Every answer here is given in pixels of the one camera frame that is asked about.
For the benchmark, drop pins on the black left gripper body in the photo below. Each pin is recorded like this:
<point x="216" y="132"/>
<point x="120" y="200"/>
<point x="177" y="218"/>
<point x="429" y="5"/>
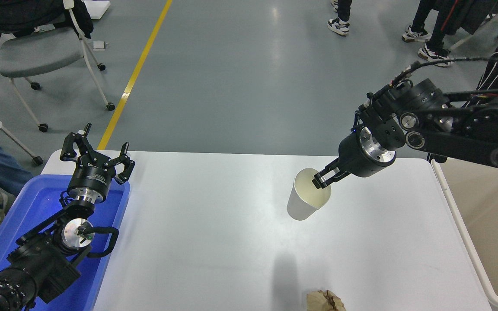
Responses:
<point x="92" y="175"/>

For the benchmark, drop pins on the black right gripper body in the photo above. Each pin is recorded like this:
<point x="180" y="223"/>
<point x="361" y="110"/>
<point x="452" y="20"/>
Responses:
<point x="355" y="157"/>

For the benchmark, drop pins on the white paper cup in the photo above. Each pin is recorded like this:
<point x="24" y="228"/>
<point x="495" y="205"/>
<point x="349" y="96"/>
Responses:
<point x="301" y="207"/>

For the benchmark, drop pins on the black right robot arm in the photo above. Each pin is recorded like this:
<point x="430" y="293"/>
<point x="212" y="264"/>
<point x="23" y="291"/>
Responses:
<point x="469" y="125"/>

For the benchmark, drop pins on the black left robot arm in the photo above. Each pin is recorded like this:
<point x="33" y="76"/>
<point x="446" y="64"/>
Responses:
<point x="37" y="263"/>

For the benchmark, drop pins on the crumpled tan paper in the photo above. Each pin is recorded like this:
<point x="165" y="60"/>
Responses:
<point x="322" y="302"/>

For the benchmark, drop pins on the blue plastic tray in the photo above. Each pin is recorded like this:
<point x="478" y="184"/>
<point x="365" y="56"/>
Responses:
<point x="37" y="203"/>

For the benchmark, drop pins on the grey chair with caster leg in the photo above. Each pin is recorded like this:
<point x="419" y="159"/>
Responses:
<point x="20" y="144"/>

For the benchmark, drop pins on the small white floor item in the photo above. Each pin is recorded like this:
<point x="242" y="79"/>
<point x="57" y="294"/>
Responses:
<point x="100" y="45"/>

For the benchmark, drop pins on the walking person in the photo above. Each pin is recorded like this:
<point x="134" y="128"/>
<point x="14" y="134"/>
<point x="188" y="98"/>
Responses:
<point x="339" y="23"/>

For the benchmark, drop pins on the white flat box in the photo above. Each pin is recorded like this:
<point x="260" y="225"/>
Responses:
<point x="97" y="8"/>

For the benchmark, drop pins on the seated person with white shoes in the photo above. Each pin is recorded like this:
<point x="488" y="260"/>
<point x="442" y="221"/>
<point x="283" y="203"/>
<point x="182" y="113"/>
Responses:
<point x="435" y="39"/>

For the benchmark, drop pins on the black jacket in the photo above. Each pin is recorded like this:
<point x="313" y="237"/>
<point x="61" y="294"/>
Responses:
<point x="20" y="13"/>

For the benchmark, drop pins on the large pale bin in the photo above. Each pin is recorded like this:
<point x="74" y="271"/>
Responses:
<point x="491" y="224"/>

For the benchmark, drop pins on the white-framed chair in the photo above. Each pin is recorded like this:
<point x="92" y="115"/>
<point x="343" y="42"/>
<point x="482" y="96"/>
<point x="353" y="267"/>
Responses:
<point x="469" y="36"/>

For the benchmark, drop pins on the dark grey hanging coat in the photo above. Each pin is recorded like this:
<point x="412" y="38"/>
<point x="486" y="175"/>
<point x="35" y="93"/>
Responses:
<point x="474" y="15"/>

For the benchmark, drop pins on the grey chair with white frame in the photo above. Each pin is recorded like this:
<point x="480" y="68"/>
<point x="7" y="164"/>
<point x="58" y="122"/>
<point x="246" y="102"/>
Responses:
<point x="37" y="52"/>

